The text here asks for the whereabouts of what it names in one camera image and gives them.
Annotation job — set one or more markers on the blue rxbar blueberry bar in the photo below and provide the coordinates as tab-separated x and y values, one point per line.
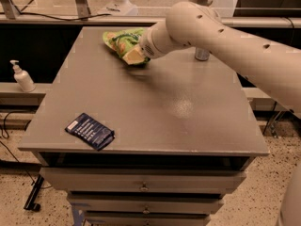
92	132

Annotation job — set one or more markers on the silver drink can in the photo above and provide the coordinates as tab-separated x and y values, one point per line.
202	54

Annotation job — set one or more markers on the white pump lotion bottle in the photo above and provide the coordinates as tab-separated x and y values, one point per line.
22	77

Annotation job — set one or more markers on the grey metal rail frame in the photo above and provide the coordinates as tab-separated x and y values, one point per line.
237	13

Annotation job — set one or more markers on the grey drawer cabinet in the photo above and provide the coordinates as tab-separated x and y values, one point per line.
184	136

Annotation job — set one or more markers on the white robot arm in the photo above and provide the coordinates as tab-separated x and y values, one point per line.
272	67

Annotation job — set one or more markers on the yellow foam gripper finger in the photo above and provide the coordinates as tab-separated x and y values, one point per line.
135	55

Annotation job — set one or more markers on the green rice chip bag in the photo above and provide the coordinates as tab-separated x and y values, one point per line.
121	41

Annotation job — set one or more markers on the black floor bracket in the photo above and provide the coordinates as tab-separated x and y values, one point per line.
31	204

